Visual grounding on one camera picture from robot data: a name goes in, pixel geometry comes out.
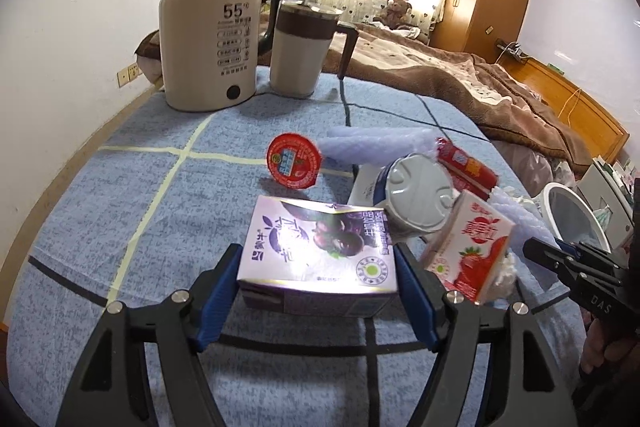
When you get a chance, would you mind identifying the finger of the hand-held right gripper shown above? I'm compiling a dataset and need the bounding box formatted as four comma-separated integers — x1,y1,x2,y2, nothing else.
522,237,586,283
552,239,621,270

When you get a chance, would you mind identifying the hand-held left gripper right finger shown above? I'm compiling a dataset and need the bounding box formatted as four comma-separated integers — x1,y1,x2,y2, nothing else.
393,243,583,427

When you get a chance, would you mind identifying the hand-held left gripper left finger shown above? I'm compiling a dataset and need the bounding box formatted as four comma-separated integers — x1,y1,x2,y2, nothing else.
55,243,244,427

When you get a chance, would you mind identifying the white tissue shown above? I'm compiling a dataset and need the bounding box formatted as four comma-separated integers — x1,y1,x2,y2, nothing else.
492,252,518,294

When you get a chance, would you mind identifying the white trash bin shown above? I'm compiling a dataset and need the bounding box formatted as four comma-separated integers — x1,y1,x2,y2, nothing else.
542,182,613,254

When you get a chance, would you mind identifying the strawberry milk carton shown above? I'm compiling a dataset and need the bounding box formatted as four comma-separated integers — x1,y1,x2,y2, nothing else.
419,189,516,305

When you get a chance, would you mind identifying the purple milk carton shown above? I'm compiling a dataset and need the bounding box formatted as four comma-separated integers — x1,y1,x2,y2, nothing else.
236,195,399,319

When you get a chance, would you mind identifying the white can with grey lid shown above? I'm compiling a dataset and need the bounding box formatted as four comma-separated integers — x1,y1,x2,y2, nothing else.
347,153,459,238

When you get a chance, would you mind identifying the red sausage packet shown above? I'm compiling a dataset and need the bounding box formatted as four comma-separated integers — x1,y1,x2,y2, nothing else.
435,137,499,202

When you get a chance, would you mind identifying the small red-lid cup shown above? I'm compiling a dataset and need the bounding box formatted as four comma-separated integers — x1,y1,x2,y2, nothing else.
265,133,324,188

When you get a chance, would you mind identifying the person's right hand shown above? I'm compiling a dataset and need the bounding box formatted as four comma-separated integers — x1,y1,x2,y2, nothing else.
579,317,637,374

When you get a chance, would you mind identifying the grey box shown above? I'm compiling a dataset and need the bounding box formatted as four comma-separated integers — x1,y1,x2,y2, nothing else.
575,157,636,253

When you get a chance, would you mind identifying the blue checked tablecloth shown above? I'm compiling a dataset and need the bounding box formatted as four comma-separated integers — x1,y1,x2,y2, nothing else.
5,69,591,427

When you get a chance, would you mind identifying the wooden headboard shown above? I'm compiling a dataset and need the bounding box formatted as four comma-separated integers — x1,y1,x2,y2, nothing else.
500,54,631,162

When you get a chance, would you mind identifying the brown bed blanket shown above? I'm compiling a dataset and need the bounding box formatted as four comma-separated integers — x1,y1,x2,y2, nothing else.
320,22,596,175

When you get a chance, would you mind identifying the power strip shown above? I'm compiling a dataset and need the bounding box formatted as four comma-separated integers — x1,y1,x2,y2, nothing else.
495,39,528,60

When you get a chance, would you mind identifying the brown pillow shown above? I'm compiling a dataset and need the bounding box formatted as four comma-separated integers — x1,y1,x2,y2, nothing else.
135,29,166,85

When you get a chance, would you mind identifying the cream and brown mug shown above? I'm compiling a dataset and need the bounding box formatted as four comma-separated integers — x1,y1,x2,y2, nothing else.
269,0,359,99

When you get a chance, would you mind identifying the cream electric kettle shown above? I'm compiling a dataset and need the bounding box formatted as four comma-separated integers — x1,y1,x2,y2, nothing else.
153,0,292,112

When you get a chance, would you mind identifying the brown teddy bear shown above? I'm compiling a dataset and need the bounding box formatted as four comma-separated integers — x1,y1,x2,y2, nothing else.
372,0,416,30

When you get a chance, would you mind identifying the wall socket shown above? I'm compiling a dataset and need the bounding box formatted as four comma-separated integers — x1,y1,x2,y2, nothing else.
116,63,140,88

